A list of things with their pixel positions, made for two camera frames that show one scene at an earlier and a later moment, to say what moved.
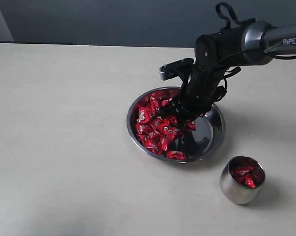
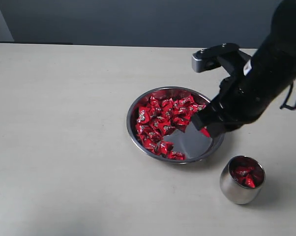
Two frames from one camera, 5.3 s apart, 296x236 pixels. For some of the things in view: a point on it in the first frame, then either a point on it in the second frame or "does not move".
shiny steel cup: (242, 179) does not move
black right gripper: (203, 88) -> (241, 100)
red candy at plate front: (176, 155) does not move
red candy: (250, 181) does not move
